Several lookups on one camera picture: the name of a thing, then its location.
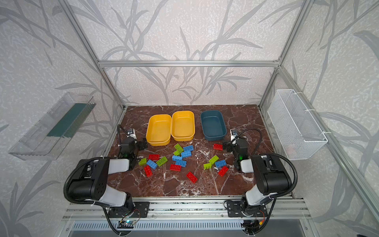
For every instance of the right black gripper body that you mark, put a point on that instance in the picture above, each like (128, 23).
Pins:
(230, 146)

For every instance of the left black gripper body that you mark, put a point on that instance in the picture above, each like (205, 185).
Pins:
(138, 144)

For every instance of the blue lego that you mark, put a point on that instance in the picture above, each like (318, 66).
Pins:
(189, 148)
(152, 164)
(220, 164)
(177, 158)
(186, 154)
(181, 163)

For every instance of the green lego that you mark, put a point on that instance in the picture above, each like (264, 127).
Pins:
(179, 150)
(207, 166)
(214, 159)
(142, 162)
(162, 161)

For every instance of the yellow plastic bin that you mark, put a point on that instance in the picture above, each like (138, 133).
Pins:
(159, 130)
(183, 126)

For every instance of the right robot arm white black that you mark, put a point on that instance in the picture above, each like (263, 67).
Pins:
(274, 175)

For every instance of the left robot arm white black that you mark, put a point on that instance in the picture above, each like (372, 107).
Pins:
(88, 182)

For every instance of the dark teal plastic bin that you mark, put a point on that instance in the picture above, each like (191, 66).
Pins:
(213, 125)

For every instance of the blue lego top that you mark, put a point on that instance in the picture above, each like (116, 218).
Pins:
(189, 148)

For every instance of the right wiring bundle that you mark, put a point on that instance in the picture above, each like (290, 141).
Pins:
(253, 223)

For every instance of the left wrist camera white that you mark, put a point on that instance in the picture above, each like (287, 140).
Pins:
(131, 133)

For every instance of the white wire mesh basket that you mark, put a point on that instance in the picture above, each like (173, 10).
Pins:
(297, 130)

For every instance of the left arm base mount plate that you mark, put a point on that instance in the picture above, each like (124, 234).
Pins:
(138, 209)

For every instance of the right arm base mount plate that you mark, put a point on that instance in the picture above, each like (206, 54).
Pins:
(242, 209)

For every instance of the aluminium front rail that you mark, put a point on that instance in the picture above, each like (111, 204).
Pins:
(190, 208)

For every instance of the left circuit board with wires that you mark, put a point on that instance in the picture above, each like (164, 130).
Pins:
(129, 221)

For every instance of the clear plastic wall shelf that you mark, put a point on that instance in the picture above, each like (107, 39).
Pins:
(48, 138)

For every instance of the aluminium frame crossbar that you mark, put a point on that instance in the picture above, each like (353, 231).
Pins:
(188, 63)

